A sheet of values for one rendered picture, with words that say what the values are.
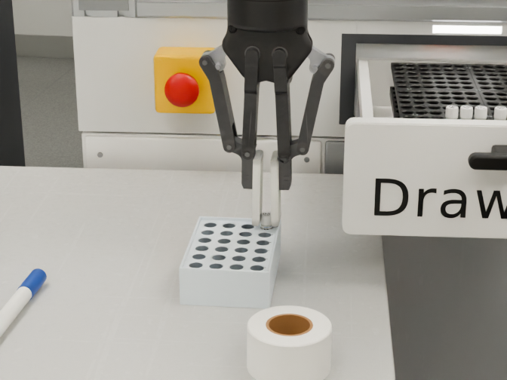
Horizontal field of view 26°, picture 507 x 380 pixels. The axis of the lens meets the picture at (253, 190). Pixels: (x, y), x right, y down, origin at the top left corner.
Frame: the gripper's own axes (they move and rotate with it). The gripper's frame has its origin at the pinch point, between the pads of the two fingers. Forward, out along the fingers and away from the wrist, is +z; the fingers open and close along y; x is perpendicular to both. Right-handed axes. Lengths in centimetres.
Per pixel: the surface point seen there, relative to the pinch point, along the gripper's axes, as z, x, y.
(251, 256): 4.2, 7.2, 0.7
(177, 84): -4.7, -19.5, 12.1
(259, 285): 5.3, 11.0, -0.4
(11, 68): 21, -115, 64
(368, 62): -5.3, -29.1, -9.6
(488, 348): 33, -28, -27
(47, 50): 81, -360, 131
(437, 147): -7.0, 6.0, -16.0
